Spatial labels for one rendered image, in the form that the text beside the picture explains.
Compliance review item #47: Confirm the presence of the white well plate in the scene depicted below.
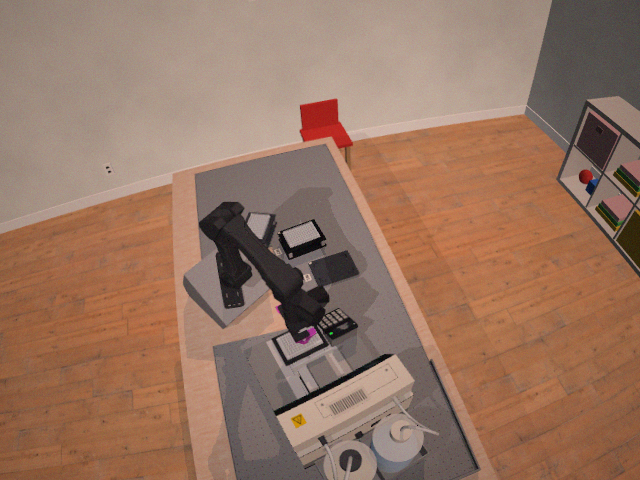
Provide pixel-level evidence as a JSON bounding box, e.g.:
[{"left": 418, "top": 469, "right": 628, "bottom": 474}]
[
  {"left": 283, "top": 221, "right": 320, "bottom": 248},
  {"left": 276, "top": 326, "right": 323, "bottom": 360},
  {"left": 247, "top": 213, "right": 271, "bottom": 239}
]

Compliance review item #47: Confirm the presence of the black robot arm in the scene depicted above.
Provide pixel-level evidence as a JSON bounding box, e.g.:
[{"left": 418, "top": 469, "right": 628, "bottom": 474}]
[{"left": 199, "top": 202, "right": 330, "bottom": 327}]

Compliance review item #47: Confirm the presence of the white plastic bottle with tube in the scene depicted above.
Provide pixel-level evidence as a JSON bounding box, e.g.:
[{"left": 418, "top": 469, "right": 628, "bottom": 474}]
[{"left": 370, "top": 414, "right": 424, "bottom": 473}]

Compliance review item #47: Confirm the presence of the grey flexible hose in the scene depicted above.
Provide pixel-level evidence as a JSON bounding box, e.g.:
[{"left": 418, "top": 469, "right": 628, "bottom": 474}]
[
  {"left": 397, "top": 403, "right": 439, "bottom": 436},
  {"left": 324, "top": 444, "right": 353, "bottom": 480}
]

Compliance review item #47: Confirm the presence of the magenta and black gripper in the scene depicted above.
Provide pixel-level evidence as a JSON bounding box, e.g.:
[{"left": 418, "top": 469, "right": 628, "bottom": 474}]
[{"left": 276, "top": 304, "right": 316, "bottom": 345}]

